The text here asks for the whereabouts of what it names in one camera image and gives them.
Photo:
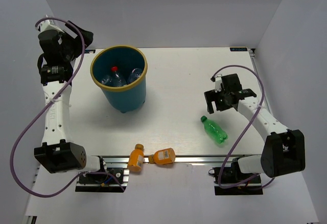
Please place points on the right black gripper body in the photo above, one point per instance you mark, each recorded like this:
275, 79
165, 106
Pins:
226, 92

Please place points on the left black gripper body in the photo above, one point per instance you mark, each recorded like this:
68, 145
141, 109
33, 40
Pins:
73, 47

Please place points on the green plastic bottle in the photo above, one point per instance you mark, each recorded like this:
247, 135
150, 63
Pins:
214, 131

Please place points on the clear bottle red label red cap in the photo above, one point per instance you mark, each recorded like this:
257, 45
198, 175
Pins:
115, 79

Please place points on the clear bottle blue label white cap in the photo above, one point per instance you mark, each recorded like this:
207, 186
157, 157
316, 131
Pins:
134, 75

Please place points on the orange bottle with barcode label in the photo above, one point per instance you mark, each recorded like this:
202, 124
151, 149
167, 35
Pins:
163, 157

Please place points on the orange bottle label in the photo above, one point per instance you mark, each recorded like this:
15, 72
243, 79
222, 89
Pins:
136, 159

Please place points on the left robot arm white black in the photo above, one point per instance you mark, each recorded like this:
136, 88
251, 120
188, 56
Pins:
58, 152

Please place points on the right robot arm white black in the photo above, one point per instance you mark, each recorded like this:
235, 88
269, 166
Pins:
284, 149

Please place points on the teal bin with yellow rim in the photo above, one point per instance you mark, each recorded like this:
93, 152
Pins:
131, 96

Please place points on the right corner blue sticker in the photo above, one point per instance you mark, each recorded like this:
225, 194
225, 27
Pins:
238, 49

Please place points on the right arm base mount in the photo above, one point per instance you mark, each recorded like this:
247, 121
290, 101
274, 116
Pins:
232, 175

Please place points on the aluminium rail table front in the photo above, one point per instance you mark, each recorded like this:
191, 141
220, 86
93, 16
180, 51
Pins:
207, 159

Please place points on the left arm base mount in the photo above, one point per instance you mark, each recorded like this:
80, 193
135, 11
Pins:
104, 183

